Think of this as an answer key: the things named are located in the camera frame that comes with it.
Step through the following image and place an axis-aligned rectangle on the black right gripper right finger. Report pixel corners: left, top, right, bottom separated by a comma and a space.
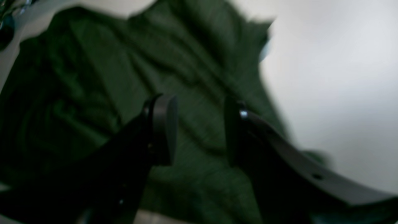
224, 96, 397, 224

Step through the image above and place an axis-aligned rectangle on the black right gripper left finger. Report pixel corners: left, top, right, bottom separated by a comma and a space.
1, 94, 178, 224

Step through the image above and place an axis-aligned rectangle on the dark green t-shirt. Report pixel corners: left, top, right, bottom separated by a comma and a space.
0, 0, 333, 224

